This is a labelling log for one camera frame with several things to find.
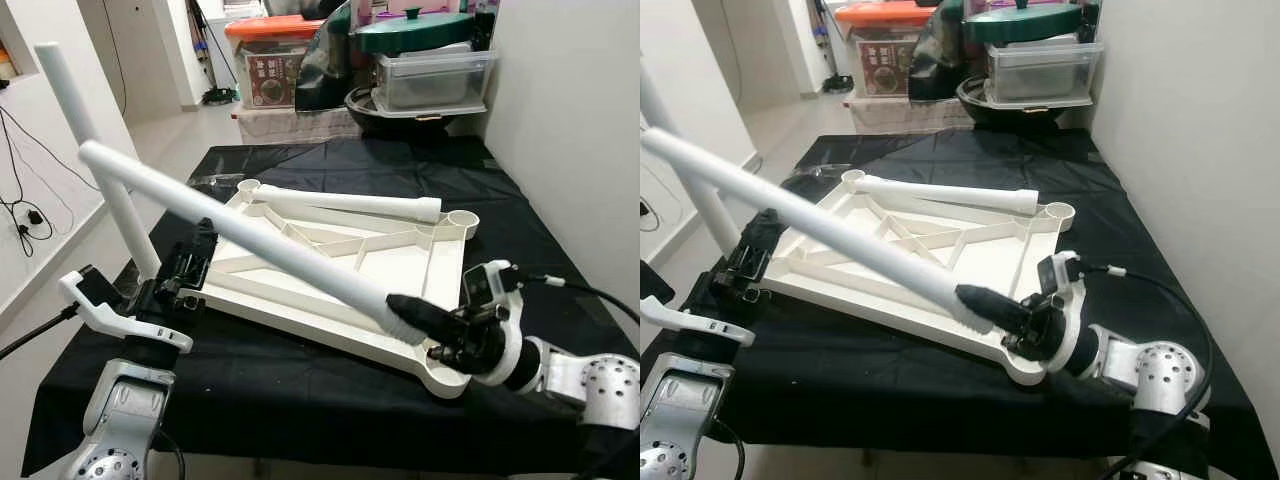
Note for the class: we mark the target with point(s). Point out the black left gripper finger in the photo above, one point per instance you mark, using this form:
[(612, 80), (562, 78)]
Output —
[(198, 255), (765, 245)]

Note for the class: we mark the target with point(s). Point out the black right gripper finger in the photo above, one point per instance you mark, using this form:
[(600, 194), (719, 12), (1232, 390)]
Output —
[(425, 318), (995, 308)]

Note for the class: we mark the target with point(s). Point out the white plastic table leg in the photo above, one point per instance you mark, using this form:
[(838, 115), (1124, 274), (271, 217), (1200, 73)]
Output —
[(950, 192), (820, 225), (350, 202), (85, 130), (250, 235), (700, 195)]

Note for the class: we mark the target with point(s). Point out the silver right arm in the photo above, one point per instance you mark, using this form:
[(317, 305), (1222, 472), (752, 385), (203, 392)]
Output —
[(600, 380), (1160, 370)]

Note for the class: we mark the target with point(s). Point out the clear tape strip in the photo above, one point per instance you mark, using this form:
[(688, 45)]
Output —
[(210, 182)]

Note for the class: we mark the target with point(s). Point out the black table cloth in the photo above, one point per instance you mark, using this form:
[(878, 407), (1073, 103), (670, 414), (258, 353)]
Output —
[(900, 400), (300, 400)]

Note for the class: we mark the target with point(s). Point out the beige cloth covered bench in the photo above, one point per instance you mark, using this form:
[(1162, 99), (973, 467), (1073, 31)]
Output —
[(900, 115), (290, 125)]

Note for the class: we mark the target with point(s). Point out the white chest freezer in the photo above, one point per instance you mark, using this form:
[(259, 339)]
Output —
[(225, 50)]

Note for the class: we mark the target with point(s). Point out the black round wok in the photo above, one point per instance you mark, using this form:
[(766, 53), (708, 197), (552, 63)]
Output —
[(365, 110), (975, 100)]

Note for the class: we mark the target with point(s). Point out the clear plastic storage container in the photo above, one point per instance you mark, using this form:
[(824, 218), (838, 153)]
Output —
[(1045, 72), (435, 80)]

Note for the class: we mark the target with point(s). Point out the orange niche item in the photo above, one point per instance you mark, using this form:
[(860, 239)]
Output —
[(8, 65)]

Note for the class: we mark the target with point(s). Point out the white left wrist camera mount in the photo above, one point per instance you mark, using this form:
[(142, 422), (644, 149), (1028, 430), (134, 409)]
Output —
[(700, 325), (100, 310)]

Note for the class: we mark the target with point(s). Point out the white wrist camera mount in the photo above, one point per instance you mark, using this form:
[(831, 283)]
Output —
[(700, 325), (100, 310), (1060, 275), (490, 285)]

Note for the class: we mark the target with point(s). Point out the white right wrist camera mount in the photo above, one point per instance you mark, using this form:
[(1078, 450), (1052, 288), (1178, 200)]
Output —
[(490, 285), (1060, 275)]

